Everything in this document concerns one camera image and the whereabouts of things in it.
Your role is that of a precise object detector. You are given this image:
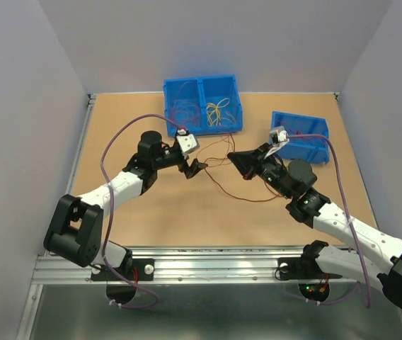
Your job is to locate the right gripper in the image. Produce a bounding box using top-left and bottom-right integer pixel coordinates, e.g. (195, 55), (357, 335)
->
(226, 143), (294, 200)

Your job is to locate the red wire tangle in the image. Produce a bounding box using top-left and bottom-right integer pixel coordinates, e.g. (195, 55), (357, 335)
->
(204, 132), (290, 203)

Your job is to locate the pulled red wire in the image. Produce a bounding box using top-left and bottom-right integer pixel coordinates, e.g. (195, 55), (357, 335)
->
(168, 79), (197, 107)
(168, 101), (202, 130)

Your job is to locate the yellow wire tangle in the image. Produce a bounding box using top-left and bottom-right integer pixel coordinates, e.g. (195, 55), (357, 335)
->
(205, 98), (232, 128)

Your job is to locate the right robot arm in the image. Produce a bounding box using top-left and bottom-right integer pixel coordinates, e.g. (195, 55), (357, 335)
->
(227, 143), (402, 309)

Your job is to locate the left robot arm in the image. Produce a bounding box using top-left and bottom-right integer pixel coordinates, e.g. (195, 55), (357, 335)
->
(43, 130), (206, 279)

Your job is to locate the blue double bin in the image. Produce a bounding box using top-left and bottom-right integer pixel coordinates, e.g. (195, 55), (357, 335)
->
(163, 74), (243, 136)

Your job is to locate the blue single bin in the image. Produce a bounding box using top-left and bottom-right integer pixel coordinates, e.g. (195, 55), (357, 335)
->
(271, 111), (330, 164)

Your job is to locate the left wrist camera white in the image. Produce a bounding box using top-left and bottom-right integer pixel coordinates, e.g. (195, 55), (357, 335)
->
(176, 129), (200, 159)

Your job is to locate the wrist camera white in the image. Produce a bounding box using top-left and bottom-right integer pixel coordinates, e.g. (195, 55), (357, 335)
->
(176, 129), (200, 159)
(265, 126), (289, 158)

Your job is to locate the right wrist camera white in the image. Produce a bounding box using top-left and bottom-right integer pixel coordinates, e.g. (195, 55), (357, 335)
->
(265, 126), (289, 158)

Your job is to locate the aluminium rail frame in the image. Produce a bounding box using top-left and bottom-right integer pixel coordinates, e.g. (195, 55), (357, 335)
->
(16, 92), (402, 340)

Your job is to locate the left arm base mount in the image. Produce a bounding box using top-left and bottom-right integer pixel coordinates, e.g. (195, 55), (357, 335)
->
(90, 258), (155, 283)

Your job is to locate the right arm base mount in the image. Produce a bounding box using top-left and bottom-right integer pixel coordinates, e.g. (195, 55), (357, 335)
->
(272, 256), (342, 281)

